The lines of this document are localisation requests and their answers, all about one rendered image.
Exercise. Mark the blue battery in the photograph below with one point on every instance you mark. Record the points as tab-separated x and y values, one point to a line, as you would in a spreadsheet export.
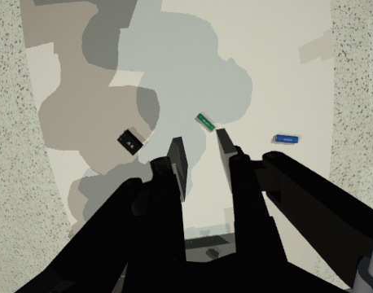
286	138

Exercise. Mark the black nine-volt battery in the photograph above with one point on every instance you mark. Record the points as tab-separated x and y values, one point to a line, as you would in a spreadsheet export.
129	142

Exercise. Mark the green aaa battery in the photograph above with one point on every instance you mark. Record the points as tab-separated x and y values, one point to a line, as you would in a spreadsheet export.
206	122

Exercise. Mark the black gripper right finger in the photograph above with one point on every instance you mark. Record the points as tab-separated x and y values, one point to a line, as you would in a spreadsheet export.
338	226

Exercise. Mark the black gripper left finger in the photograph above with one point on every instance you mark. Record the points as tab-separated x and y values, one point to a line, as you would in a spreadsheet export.
94	259

